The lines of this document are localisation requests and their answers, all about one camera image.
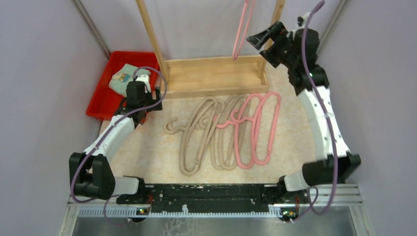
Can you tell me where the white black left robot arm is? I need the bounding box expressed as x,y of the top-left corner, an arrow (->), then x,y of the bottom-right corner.
69,81 -> 166,204

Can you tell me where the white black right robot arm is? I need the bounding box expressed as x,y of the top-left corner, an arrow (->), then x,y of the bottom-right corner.
246,22 -> 361,203

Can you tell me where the green folded cloth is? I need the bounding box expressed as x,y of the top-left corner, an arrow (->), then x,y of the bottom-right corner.
109,64 -> 150,97

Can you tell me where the aluminium frame rail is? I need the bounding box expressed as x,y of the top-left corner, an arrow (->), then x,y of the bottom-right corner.
65,184 -> 362,221

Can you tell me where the wooden hanger rack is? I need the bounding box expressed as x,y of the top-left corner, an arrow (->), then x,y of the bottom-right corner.
136,0 -> 285,98

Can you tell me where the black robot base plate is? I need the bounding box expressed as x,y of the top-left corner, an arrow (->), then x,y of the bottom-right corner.
116,183 -> 307,213

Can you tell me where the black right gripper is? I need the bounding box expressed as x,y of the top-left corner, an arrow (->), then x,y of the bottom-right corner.
246,21 -> 297,69

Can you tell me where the red plastic bin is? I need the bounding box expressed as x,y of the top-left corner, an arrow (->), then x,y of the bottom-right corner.
86,51 -> 159,120

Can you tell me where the pink plastic hanger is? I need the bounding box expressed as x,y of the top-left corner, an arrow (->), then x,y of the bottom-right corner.
232,0 -> 256,60
249,91 -> 281,166
216,94 -> 259,170

